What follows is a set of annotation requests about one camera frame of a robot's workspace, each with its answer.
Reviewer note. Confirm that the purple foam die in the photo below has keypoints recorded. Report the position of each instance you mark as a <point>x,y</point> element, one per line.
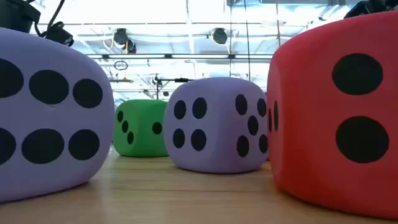
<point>62,118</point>
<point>217,149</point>

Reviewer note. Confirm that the red foam die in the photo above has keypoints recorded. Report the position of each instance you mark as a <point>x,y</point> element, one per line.
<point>311,140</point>

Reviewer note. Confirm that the green foam die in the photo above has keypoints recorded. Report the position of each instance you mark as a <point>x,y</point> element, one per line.
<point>141,124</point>

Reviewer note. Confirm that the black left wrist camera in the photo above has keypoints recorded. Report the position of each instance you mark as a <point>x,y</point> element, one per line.
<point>59,35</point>

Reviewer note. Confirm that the black ceiling track rail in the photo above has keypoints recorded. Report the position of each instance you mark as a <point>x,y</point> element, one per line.
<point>186,56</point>

